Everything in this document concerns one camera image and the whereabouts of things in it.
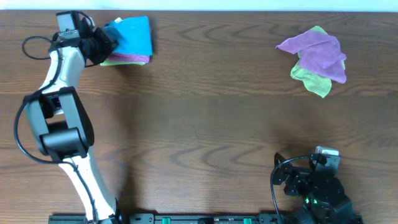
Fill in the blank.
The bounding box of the folded purple cloth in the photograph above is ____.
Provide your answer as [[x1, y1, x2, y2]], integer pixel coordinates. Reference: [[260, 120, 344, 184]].
[[108, 53, 150, 63]]

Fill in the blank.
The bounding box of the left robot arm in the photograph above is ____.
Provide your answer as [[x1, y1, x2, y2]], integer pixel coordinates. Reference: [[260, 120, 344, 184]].
[[14, 11, 124, 223]]

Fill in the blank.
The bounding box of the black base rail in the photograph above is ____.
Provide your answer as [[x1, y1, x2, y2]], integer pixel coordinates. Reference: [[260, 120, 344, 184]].
[[48, 213, 289, 224]]

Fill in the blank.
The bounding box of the blue microfiber cloth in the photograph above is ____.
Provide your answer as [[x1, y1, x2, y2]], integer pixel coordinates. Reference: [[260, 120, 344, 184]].
[[105, 16, 153, 55]]

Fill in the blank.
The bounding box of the crumpled green cloth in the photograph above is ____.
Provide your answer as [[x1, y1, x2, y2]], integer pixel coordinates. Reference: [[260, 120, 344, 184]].
[[290, 26, 335, 98]]

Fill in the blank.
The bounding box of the folded green cloth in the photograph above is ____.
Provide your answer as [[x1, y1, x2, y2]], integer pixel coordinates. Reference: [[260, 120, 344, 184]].
[[100, 60, 146, 66]]

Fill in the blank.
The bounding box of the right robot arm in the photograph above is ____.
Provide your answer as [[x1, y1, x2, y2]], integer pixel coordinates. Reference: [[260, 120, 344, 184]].
[[270, 146, 363, 224]]

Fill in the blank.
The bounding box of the crumpled purple cloth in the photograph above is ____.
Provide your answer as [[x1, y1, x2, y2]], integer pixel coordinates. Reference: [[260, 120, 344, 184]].
[[276, 30, 347, 83]]

